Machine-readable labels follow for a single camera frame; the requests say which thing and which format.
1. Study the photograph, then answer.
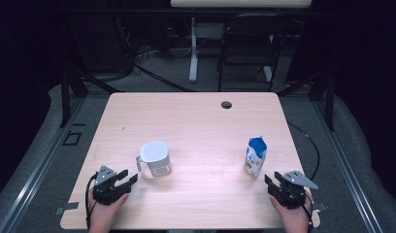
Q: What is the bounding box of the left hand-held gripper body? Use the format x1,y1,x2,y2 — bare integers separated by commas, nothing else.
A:
92,165,129,206

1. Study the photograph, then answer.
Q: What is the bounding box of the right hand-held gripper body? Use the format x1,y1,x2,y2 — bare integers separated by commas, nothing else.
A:
268,170,319,210

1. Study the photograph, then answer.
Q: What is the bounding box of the clear container with white lid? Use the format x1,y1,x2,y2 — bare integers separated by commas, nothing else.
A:
135,140,173,179

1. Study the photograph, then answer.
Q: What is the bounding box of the person's right hand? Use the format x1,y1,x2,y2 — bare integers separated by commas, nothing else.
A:
270,193,313,233

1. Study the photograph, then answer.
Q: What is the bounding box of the person's left hand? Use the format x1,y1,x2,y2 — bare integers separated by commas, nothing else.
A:
87,193,129,233

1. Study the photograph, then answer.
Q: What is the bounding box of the grey tape strip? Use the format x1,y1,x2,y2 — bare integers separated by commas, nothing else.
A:
312,202,328,215
54,202,80,216

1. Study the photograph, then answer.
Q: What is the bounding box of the black metal stand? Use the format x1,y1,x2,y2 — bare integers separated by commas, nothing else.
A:
59,68,124,129
277,68,336,132

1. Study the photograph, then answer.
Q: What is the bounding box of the black folding chair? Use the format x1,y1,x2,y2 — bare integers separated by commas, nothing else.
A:
216,13,292,93

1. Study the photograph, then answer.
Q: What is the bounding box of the white background desk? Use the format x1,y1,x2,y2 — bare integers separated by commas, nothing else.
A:
170,0,313,83

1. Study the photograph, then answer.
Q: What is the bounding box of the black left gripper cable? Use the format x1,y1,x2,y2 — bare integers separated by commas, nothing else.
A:
84,174,99,231

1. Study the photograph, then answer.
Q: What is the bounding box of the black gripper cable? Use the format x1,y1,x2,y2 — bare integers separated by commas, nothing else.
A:
84,174,99,231
296,193,315,229

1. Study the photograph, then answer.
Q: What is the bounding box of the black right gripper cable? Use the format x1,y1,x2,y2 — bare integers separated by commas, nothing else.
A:
296,193,315,229

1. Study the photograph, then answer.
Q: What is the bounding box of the thin black floor cable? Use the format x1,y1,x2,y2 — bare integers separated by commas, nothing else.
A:
286,121,321,182

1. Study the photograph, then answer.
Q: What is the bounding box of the aluminium floor rail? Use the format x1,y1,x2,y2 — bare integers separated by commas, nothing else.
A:
312,96,385,233
0,96,87,233

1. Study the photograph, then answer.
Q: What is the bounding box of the thick black floor cable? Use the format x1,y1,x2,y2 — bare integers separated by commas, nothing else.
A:
133,63,195,93

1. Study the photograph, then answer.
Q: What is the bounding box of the tangle of dark cables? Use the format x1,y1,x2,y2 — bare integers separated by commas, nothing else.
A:
115,16,162,76

